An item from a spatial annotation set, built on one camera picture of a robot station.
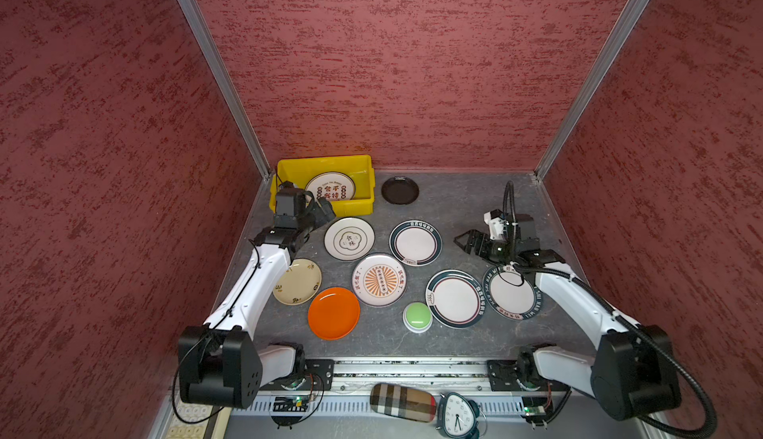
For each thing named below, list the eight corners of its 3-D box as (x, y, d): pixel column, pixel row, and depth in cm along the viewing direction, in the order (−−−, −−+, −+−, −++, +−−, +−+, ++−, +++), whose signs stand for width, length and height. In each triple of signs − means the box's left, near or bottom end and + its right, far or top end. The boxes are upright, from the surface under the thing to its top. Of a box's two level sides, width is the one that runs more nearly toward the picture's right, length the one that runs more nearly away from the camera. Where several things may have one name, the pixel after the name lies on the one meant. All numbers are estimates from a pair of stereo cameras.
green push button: (403, 333, 83) (403, 331, 81) (402, 304, 88) (402, 302, 86) (433, 333, 83) (434, 331, 81) (430, 304, 88) (431, 302, 86)
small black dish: (394, 210, 111) (394, 204, 108) (378, 189, 118) (378, 183, 115) (422, 197, 116) (423, 191, 113) (405, 177, 123) (405, 171, 120)
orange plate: (305, 340, 82) (303, 337, 80) (314, 290, 91) (312, 287, 89) (358, 340, 82) (357, 337, 80) (361, 291, 91) (360, 287, 89)
